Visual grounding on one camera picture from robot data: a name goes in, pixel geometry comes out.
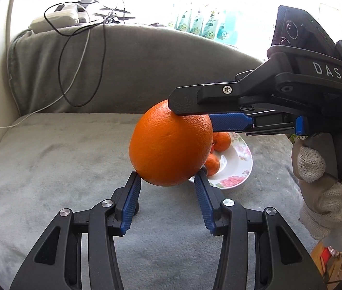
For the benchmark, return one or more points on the white power strip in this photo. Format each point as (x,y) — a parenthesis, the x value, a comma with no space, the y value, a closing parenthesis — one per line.
(56,18)

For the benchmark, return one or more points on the grey sofa back cushion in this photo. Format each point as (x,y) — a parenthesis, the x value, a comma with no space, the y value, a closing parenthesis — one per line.
(143,66)

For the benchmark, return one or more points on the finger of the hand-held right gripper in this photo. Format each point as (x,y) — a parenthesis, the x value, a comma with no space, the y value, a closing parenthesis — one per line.
(189,101)
(229,122)

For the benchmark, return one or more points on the cardboard box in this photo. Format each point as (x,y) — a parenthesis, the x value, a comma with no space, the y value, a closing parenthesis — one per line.
(330,272)

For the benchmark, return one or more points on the large orange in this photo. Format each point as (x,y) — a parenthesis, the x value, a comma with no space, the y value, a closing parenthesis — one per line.
(171,145)

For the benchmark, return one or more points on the orange mandarin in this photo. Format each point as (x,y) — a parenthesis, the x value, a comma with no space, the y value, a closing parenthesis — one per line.
(221,141)
(212,165)

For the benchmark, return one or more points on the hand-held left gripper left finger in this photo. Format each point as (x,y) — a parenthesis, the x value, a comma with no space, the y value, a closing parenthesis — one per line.
(131,202)

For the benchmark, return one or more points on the thin black rods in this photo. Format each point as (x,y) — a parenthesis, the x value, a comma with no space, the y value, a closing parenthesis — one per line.
(119,11)

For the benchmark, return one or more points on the person's right hand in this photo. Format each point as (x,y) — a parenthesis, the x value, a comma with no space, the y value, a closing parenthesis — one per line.
(309,163)

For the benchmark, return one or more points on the white floral plate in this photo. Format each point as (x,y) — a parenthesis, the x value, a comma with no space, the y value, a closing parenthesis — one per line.
(237,157)

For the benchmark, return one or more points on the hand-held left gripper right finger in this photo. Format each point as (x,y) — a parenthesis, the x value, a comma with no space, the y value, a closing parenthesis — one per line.
(203,202)

